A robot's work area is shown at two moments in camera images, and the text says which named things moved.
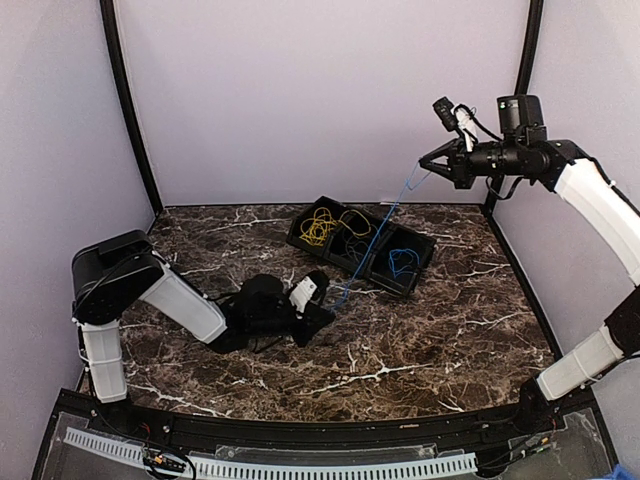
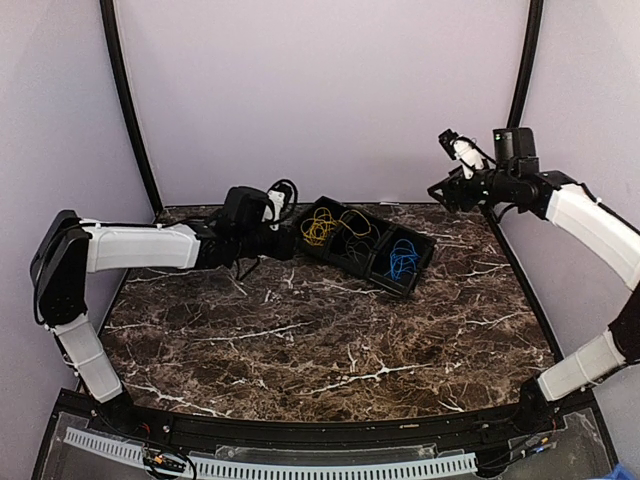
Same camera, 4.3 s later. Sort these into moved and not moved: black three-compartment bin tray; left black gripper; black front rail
Moved: left black gripper
Not moved: black three-compartment bin tray; black front rail
